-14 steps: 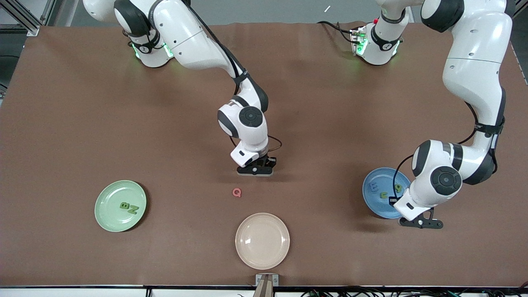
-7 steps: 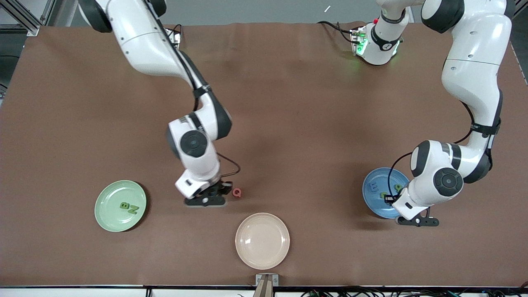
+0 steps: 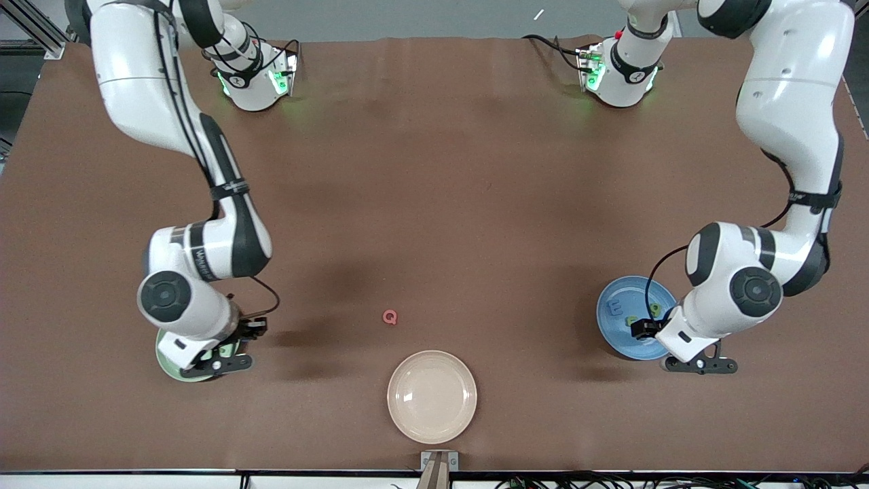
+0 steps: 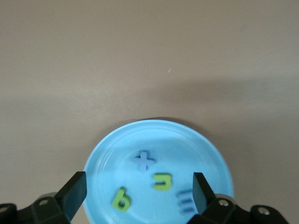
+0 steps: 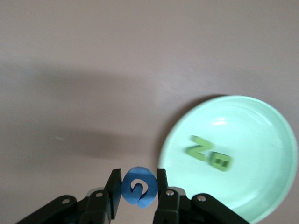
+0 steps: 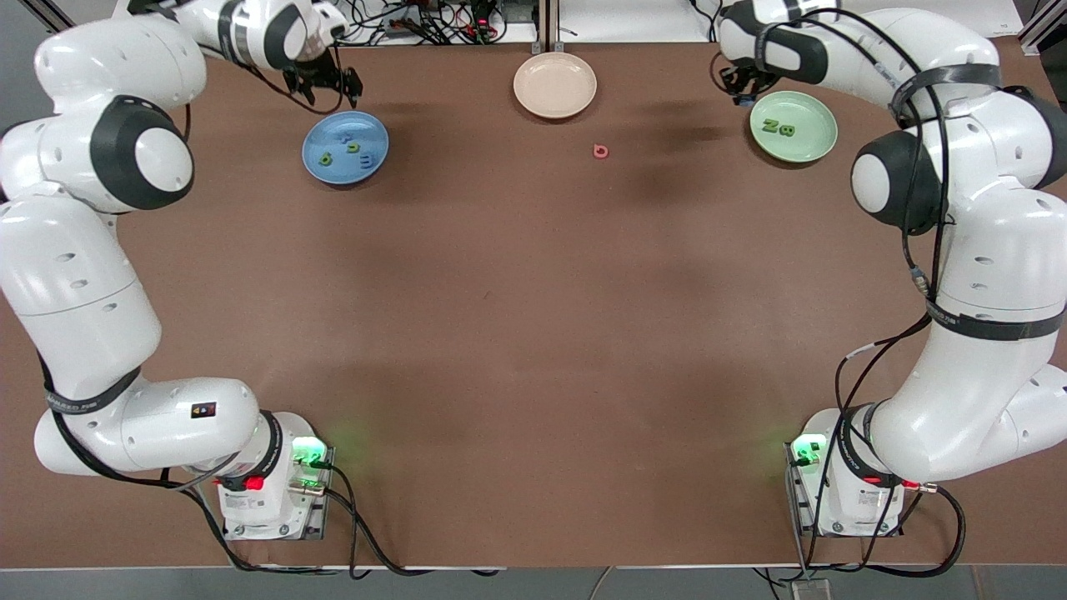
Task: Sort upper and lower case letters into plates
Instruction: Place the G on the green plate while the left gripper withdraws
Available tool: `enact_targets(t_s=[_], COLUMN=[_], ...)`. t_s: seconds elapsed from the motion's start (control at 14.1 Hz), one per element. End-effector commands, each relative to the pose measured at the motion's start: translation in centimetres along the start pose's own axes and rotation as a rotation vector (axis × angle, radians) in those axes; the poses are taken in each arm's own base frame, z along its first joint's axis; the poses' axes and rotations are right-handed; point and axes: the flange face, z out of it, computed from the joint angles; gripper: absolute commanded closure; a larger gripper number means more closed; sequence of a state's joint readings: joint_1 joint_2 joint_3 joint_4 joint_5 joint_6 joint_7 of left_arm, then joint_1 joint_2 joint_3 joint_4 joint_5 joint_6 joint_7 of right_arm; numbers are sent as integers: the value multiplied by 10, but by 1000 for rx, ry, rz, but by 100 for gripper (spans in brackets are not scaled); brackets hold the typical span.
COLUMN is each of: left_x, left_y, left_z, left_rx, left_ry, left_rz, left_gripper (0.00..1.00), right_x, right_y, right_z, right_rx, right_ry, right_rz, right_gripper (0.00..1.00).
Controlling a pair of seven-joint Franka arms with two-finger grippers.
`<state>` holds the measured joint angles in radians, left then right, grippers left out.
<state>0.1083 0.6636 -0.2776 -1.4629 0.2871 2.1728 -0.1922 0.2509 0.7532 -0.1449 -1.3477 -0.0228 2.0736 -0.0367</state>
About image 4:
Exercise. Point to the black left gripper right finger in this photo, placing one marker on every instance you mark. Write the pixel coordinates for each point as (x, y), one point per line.
(210, 210)

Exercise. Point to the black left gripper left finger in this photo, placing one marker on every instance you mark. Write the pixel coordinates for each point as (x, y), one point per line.
(58, 210)

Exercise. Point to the blue foam letter E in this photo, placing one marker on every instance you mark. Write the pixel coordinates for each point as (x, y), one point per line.
(185, 201)

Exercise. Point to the green foam letter n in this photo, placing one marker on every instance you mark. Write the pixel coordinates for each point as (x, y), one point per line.
(168, 182)

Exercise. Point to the green foam letter q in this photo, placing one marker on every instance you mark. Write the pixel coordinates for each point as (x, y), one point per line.
(119, 206)

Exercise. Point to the blue foam letter x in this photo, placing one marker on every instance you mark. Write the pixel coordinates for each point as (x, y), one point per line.
(144, 161)

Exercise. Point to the blue plastic plate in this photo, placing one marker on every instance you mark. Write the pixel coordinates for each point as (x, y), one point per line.
(151, 140)

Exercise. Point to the brown table cover sheet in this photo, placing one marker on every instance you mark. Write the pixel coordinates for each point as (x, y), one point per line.
(93, 46)

